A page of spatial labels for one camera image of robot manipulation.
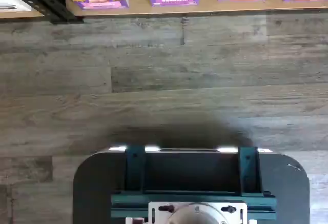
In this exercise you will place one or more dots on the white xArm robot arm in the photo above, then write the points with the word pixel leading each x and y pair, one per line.
pixel 194 216

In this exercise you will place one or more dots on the dark grey robot base platform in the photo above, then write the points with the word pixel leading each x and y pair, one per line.
pixel 97 183

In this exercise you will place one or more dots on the teal metal mounting bracket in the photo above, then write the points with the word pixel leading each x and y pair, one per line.
pixel 192 198

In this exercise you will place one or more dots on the black metal shelf frame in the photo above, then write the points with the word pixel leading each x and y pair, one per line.
pixel 51 3

